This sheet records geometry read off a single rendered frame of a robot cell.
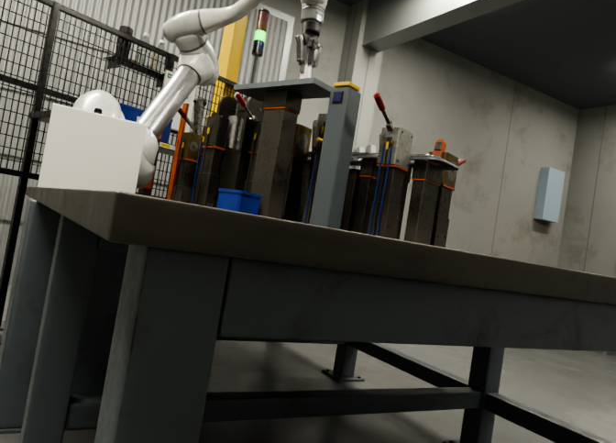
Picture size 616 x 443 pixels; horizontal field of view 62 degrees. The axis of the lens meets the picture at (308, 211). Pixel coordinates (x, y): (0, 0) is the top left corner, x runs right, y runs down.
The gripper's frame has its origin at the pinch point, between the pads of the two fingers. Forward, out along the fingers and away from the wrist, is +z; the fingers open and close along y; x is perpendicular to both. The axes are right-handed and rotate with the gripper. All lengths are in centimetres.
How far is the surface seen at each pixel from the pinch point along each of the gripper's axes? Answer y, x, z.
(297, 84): -25.6, -27.5, 16.4
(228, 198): -37, -14, 54
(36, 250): -84, 10, 77
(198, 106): -15, 55, 10
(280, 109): -24.2, -18.1, 22.8
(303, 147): -3.8, -8.4, 30.3
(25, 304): -84, 11, 92
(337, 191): -18, -43, 49
